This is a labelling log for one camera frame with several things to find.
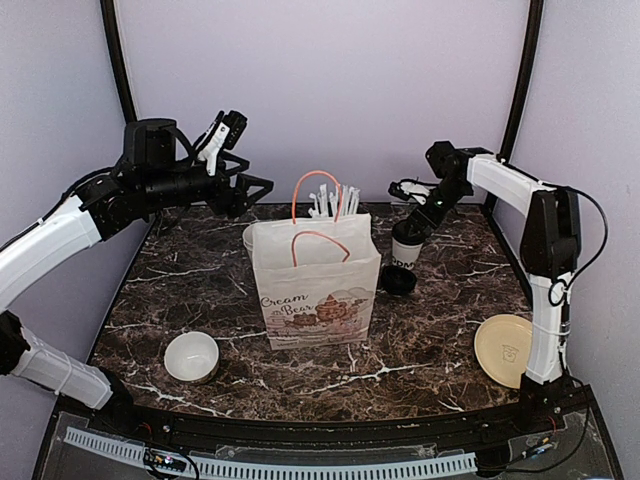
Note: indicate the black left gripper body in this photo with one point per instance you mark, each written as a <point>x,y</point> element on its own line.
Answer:
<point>221,202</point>

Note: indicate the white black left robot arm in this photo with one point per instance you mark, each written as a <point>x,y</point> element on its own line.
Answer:
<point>159,168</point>

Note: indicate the white ceramic bowl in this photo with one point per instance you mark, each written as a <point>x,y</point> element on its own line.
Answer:
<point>192,357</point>

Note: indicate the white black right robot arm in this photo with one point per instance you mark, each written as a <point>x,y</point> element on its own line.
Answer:
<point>550,244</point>

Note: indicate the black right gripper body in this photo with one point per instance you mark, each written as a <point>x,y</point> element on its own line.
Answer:
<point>437,215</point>

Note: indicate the bundle of white wrapped straws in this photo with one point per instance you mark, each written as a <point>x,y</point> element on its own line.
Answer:
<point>341,201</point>

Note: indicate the black corner frame post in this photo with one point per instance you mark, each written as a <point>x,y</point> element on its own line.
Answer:
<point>122,85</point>

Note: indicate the stack of white paper cups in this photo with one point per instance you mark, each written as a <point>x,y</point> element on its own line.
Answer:
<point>247,238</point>

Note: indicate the stack of black cup lids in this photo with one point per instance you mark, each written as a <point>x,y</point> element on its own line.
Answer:
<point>397,280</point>

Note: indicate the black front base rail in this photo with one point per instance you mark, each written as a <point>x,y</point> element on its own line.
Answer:
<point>487,431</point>

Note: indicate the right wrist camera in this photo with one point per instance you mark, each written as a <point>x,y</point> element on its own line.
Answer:
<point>410,191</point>

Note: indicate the cream yellow plate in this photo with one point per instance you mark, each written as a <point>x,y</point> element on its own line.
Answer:
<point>502,345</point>

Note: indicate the black right frame post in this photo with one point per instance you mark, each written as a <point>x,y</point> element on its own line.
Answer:
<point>525,71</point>

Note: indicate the white slotted cable duct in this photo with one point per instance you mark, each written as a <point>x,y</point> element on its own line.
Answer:
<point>259,463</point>

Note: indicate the white paper takeout bag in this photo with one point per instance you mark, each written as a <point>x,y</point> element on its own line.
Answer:
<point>316,279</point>

